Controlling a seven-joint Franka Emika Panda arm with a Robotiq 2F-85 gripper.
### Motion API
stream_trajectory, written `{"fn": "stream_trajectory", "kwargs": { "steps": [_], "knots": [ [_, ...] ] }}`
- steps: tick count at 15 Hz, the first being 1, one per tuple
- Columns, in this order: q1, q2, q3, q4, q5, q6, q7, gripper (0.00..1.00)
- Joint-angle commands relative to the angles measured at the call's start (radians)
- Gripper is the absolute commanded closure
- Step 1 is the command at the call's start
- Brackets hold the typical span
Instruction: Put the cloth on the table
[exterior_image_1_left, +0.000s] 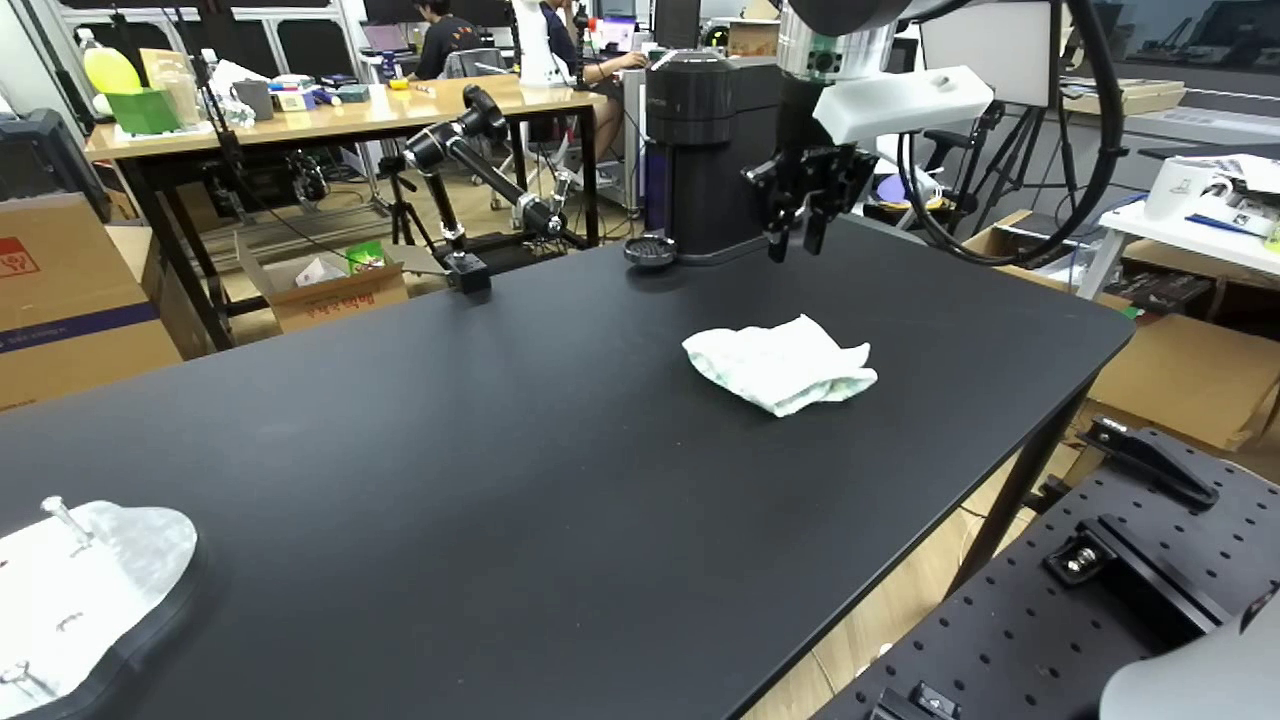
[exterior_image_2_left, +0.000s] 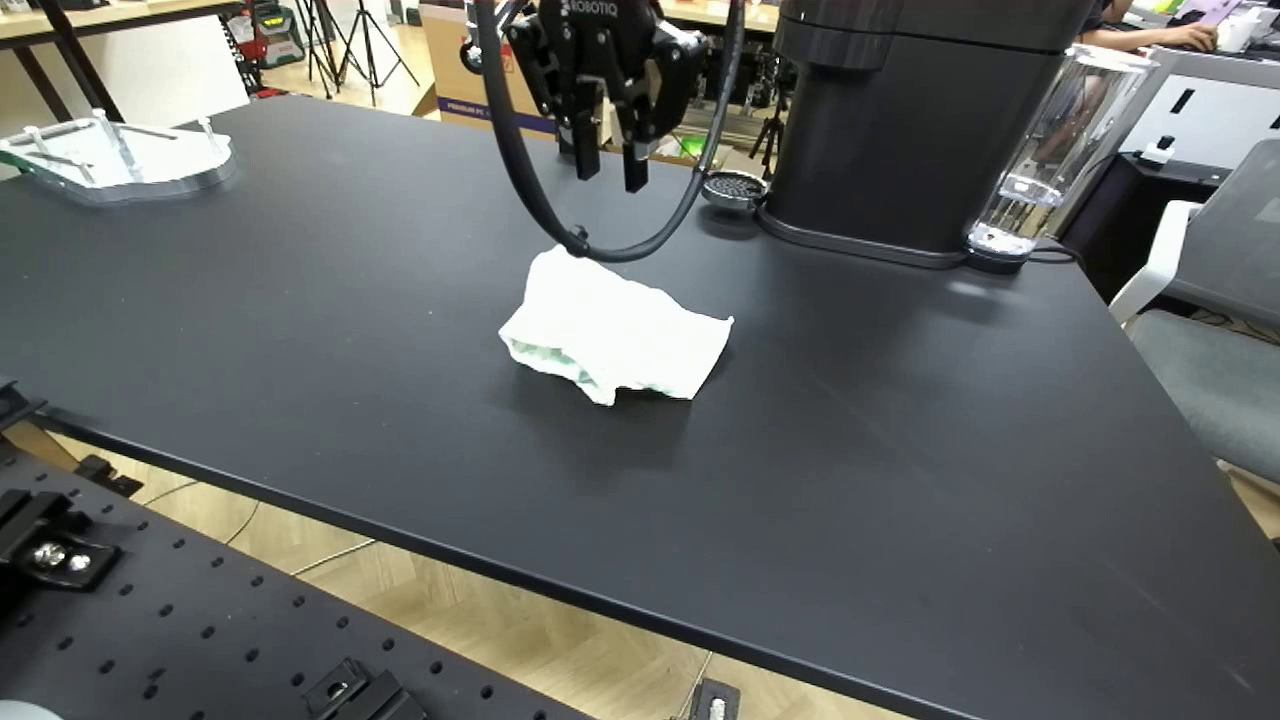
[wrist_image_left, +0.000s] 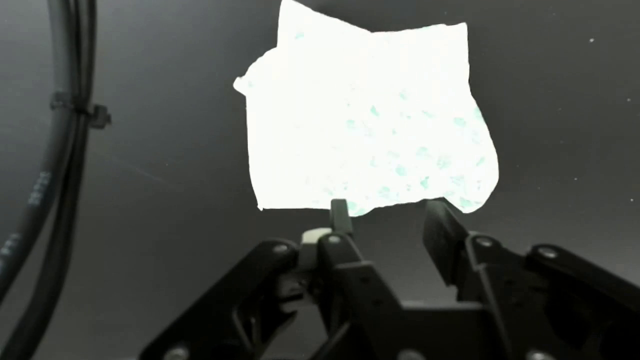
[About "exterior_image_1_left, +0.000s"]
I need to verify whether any camera on tripod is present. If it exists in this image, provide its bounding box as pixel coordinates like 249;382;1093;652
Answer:
376;152;433;249

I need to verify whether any white side table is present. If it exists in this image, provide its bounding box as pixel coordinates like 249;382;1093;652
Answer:
1075;198;1280;302

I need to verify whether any person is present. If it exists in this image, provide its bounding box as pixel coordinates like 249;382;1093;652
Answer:
412;0;483;82
538;0;653;163

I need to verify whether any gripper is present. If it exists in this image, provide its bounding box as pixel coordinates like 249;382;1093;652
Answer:
742;76;880;264

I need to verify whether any yellow round object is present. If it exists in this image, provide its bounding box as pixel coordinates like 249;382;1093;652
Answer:
82;44;144;97

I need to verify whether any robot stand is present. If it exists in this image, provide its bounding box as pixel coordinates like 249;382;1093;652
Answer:
815;418;1280;720

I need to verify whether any black clamp lever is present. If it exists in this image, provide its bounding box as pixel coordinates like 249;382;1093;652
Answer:
1078;415;1222;512

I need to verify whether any white crumpled cloth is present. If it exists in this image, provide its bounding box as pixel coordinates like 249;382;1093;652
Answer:
682;314;880;419

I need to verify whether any camera on mount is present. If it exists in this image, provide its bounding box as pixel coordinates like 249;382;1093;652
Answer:
400;84;593;297

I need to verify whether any flat cardboard sheet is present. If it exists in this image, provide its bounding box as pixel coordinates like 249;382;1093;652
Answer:
1084;314;1280;453

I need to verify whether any wooden table with black legs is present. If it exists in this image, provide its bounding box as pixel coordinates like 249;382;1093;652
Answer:
84;74;608;353

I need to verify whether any green box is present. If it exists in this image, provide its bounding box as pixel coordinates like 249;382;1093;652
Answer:
104;87;182;137

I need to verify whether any black coffee machine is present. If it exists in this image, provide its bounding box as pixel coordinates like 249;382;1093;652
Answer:
624;48;793;271

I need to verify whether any open cardboard box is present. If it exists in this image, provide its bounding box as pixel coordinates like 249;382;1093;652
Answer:
234;238;413;335

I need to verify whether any silver metal plate with pegs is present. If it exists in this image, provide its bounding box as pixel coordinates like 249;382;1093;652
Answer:
0;494;201;717

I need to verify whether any large closed cardboard box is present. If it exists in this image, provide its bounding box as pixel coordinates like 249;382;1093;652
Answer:
0;193;187;412

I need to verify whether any white box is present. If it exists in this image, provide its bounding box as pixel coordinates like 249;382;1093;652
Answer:
1144;157;1233;223

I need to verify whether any black mounting rail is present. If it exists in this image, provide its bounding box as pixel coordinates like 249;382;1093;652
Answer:
1043;513;1233;643

